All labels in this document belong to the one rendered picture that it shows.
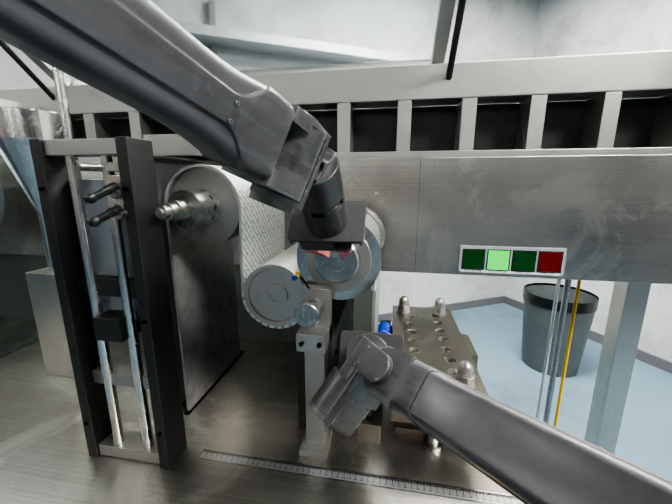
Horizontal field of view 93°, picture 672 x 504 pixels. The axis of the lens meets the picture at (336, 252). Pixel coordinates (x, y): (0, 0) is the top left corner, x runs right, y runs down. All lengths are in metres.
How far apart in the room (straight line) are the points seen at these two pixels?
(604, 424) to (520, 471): 1.16
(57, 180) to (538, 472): 0.67
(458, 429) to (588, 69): 0.84
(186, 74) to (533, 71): 0.83
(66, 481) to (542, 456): 0.70
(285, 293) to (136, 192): 0.28
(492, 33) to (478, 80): 3.05
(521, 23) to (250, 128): 4.05
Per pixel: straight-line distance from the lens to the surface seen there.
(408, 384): 0.35
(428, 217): 0.87
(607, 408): 1.42
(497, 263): 0.92
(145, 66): 0.20
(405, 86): 0.90
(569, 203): 0.96
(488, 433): 0.31
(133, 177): 0.54
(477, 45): 3.82
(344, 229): 0.42
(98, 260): 0.65
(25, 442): 0.92
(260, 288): 0.62
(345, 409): 0.44
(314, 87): 0.92
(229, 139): 0.23
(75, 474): 0.79
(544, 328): 2.79
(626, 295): 1.27
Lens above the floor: 1.38
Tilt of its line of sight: 12 degrees down
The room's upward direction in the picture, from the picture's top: straight up
